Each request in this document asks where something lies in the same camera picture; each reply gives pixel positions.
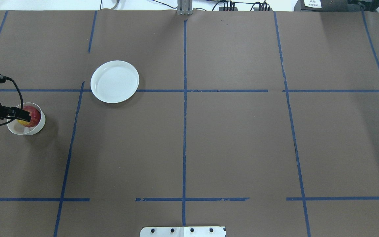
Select black camera cable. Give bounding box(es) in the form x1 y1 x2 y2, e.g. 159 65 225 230
0 76 24 127

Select near orange black connector board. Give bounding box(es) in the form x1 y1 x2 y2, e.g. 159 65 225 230
251 0 272 12

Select white plate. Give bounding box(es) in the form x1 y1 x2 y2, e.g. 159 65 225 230
90 60 140 104

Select orange black connector board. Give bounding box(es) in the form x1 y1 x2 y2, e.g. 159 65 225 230
218 0 237 12
251 0 272 12

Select black box device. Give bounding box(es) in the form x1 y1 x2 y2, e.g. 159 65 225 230
293 0 361 12

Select aluminium frame post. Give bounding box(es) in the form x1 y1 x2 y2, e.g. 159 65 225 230
177 0 193 15

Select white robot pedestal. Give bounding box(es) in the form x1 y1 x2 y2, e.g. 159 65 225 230
139 226 227 237

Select far orange black connector board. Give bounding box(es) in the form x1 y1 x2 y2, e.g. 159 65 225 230
218 0 237 12

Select white bowl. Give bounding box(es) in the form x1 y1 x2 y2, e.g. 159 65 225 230
7 102 46 135

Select red yellow apple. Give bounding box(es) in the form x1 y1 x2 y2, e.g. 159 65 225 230
16 106 41 128

